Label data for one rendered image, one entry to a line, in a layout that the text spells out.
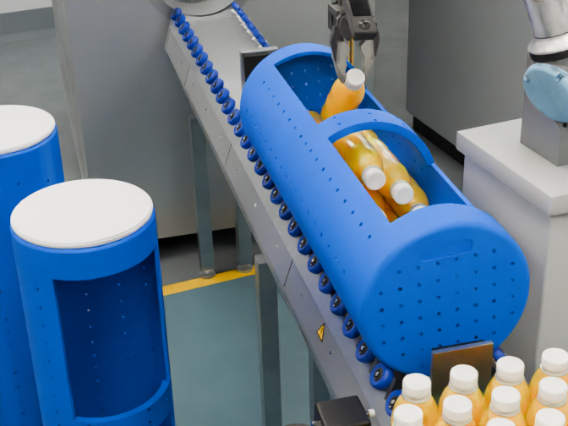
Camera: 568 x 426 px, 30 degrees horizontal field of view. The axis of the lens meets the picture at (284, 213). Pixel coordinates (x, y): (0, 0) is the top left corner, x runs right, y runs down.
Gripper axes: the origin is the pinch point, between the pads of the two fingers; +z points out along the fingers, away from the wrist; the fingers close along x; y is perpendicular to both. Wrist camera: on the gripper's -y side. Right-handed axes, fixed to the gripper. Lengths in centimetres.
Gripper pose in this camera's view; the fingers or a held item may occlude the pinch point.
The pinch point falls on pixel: (354, 77)
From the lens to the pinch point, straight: 217.9
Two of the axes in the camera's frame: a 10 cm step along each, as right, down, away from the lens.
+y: -2.5, -4.4, 8.6
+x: -9.7, 1.3, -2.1
